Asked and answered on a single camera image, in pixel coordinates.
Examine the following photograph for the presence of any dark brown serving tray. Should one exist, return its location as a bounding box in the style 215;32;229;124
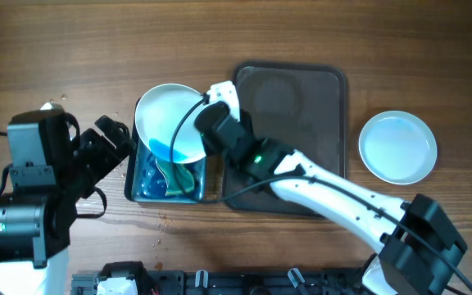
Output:
220;60;348;217

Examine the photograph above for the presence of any white plate top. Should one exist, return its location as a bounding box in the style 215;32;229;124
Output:
134;84;206;164

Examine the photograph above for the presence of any white plate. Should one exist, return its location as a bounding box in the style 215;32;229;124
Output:
134;84;206;164
358;111;438;185

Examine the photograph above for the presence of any right black cable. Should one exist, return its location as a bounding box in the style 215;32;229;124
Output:
169;94;472;295

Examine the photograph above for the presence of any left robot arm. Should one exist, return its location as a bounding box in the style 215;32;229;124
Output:
0;109;136;294

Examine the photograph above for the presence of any green scouring sponge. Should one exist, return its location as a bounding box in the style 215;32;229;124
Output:
156;159;196;196

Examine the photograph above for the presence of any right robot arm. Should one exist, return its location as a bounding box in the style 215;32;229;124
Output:
194;102;472;294

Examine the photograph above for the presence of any black tub blue water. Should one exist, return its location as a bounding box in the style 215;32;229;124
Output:
125;99;207;204

